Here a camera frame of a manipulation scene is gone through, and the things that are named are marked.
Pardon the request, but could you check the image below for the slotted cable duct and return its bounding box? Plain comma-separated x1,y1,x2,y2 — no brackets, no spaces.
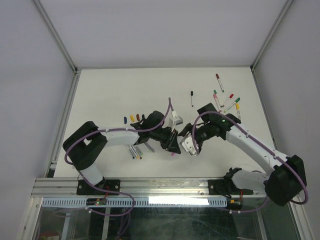
42,196,227,208

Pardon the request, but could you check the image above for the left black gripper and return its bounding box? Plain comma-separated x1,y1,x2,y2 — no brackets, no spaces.
150,126,181,154

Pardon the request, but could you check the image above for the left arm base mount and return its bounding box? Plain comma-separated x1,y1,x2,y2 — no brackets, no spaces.
76,177,121,196

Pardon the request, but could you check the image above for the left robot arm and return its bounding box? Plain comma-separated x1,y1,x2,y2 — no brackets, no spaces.
62,110,183,195

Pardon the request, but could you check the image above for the yellow marker pen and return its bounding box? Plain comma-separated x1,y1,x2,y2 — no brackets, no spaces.
130,145,140,159

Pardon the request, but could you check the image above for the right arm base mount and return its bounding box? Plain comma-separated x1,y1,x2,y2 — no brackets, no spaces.
207,167,254,199

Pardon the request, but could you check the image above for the aluminium front rail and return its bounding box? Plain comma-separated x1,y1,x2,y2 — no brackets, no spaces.
31,176,300,200

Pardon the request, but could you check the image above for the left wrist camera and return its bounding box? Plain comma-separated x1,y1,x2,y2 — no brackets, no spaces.
168,110,183,130

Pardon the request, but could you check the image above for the grey pen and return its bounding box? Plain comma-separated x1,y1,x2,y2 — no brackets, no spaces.
146,143,156,153

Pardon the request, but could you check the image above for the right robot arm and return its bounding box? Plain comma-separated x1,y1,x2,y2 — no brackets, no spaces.
178,103,309,206

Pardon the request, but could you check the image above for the blue marker pen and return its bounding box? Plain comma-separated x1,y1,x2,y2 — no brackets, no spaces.
126,145,136,159

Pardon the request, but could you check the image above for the brown cap marker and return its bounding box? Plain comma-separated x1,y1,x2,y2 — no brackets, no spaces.
132,145,142,159

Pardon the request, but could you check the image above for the small black cap marker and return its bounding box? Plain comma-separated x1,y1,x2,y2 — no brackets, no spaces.
190,91,194,107

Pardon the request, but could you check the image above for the pink cap marker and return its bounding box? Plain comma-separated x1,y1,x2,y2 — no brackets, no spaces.
213,93,222,112

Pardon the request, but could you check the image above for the dark red cap marker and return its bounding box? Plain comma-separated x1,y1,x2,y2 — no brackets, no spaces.
215,73,225,93

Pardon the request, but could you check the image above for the controller board with LEDs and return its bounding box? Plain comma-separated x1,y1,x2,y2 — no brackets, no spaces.
86,197,108,206

